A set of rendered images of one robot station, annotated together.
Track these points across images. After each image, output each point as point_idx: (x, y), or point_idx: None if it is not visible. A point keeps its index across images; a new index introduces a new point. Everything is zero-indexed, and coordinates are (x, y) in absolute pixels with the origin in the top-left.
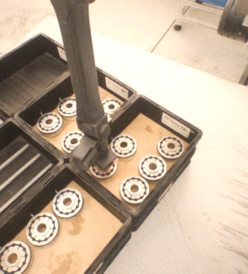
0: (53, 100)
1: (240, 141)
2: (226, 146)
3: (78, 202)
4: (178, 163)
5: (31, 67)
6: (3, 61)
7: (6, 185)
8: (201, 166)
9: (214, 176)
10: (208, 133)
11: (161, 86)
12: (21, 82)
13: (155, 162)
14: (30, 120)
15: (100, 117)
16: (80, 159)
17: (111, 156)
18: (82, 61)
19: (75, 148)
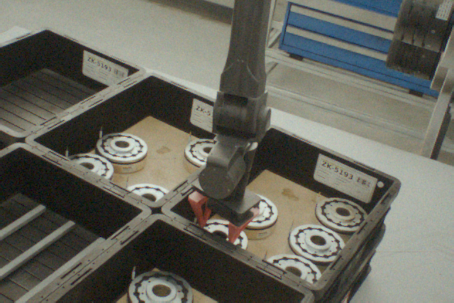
0: (88, 133)
1: (452, 240)
2: (430, 249)
3: (184, 294)
4: (373, 221)
5: (17, 88)
6: None
7: (9, 272)
8: (392, 278)
9: (421, 296)
10: (391, 228)
11: None
12: (1, 110)
13: (322, 235)
14: None
15: (262, 89)
16: (225, 163)
17: (252, 199)
18: None
19: (168, 193)
